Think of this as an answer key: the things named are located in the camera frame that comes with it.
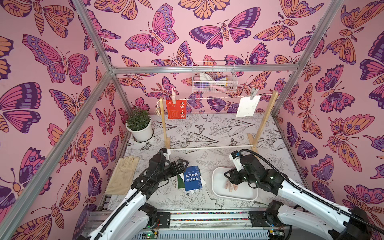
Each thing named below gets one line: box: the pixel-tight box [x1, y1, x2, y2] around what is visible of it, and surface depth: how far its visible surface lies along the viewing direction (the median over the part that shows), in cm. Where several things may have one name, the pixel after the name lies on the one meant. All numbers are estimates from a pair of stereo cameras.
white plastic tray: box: [212, 167, 259, 201], surface depth 85 cm
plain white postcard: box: [235, 96, 261, 118], surface depth 74 cm
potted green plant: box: [125, 108, 154, 142], surface depth 97 cm
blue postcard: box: [183, 165, 203, 191], surface depth 88 cm
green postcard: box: [177, 174, 185, 189], surface depth 87 cm
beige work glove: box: [104, 155, 140, 195], surface depth 92 cm
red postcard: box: [166, 100, 187, 120], surface depth 73 cm
